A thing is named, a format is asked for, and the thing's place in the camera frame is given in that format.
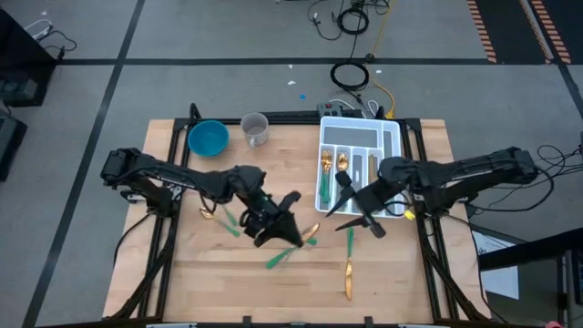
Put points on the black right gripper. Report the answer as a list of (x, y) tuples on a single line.
[(375, 198)]

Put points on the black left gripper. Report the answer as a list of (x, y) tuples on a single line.
[(268, 218)]

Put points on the white cutlery organizer tray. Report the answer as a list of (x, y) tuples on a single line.
[(350, 136)]

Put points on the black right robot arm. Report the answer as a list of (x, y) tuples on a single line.
[(455, 171)]

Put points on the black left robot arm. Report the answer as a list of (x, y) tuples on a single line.
[(182, 175)]

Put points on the grey patterned mug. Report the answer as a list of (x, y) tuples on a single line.
[(254, 130)]

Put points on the blue bowl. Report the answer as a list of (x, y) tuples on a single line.
[(208, 139)]

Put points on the white paper sheet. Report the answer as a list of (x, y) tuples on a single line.
[(501, 282)]

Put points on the black desk bar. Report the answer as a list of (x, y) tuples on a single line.
[(528, 249)]

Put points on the pink object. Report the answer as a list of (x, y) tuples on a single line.
[(553, 325)]

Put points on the black metal stand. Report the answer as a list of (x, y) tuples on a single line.
[(571, 291)]

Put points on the black orange striped floor mat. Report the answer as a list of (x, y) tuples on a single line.
[(510, 27)]

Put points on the black box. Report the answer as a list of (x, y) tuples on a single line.
[(9, 146)]

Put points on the black cabinet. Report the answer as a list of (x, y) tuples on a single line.
[(18, 54)]

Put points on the black aluminium table frame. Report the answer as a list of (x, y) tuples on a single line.
[(287, 120)]

